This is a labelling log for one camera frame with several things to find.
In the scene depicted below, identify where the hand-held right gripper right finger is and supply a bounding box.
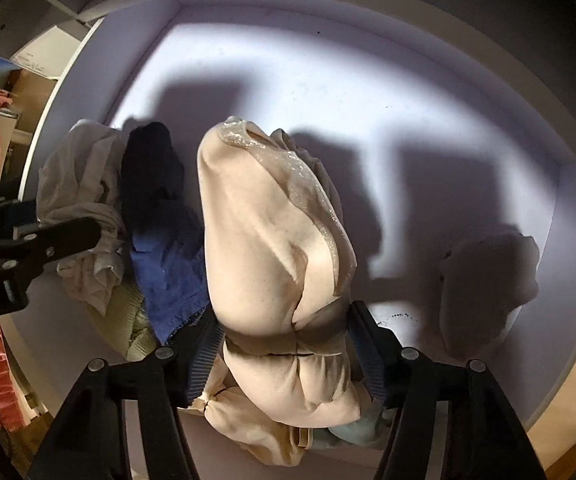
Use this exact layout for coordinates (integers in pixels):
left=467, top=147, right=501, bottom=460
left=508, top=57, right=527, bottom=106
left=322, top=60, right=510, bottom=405
left=348, top=301, right=551, bottom=480

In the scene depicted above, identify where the grey fuzzy cloth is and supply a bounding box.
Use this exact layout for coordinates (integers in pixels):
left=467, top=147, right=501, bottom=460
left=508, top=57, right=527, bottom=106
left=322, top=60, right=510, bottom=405
left=438, top=232, right=541, bottom=356

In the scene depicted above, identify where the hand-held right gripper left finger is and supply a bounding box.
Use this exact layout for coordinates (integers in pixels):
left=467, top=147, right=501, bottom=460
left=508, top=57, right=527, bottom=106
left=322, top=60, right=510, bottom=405
left=25, top=317, right=226, bottom=480

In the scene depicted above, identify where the pale green knit cloth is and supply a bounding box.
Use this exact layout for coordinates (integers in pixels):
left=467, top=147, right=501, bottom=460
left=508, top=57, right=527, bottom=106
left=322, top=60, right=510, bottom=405
left=98, top=280, right=159, bottom=361

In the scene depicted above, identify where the off-white cloth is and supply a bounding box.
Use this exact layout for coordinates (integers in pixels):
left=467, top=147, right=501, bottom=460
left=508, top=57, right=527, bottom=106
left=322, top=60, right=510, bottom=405
left=35, top=119, right=133, bottom=317

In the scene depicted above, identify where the beige garment with glittery trim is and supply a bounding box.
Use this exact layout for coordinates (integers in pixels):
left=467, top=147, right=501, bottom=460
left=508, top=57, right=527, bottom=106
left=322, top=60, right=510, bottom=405
left=188, top=116, right=373, bottom=466

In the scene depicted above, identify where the light blue cloth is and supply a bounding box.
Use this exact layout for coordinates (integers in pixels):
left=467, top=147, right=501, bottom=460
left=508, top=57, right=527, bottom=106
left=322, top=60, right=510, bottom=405
left=313, top=400, right=393, bottom=448

